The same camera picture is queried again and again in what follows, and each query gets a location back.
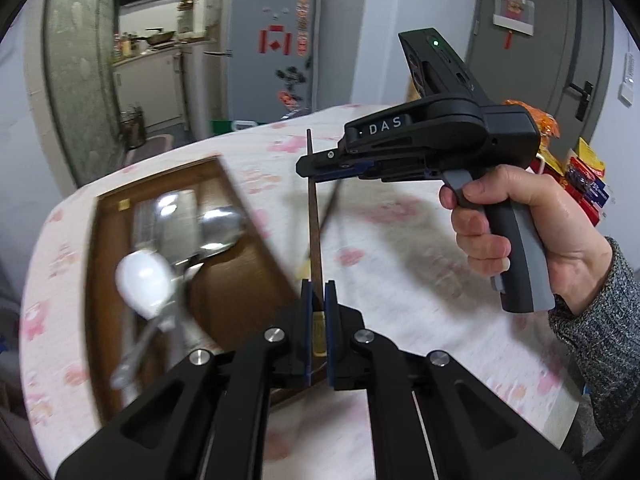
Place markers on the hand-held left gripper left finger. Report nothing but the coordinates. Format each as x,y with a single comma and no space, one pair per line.
307,330

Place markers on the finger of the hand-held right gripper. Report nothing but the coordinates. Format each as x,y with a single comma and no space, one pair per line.
325,164

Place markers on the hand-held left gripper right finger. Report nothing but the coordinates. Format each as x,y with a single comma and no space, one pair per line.
330,340

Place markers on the wooden tray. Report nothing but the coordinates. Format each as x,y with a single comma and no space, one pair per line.
240,285

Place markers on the white ceramic spoon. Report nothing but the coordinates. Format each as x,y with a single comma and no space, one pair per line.
145,282

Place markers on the person's right forearm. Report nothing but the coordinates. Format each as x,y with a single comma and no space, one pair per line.
605,335

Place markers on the person's right hand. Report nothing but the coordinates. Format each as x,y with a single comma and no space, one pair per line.
550,240

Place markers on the grey refrigerator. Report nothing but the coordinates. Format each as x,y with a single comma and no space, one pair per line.
260,85

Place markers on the green box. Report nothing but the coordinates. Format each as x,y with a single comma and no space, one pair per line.
221,127

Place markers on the pile of snack packets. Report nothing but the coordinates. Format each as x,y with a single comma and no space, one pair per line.
585,180

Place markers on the grey door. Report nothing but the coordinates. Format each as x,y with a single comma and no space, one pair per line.
555,35

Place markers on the red paper fridge decoration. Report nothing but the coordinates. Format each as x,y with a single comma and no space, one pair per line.
275,40

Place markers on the white kitchen cabinet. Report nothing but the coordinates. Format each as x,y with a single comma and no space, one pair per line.
150,90

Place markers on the dark trash bin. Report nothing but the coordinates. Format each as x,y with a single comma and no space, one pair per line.
133,127

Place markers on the wok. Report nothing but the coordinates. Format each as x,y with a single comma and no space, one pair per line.
160,36

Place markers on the frosted patterned sliding door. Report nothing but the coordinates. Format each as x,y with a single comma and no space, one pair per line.
80,75

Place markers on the red and white wall hanging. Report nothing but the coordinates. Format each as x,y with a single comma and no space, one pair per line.
514,10

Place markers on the white light switch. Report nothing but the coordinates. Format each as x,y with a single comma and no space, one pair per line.
627,80

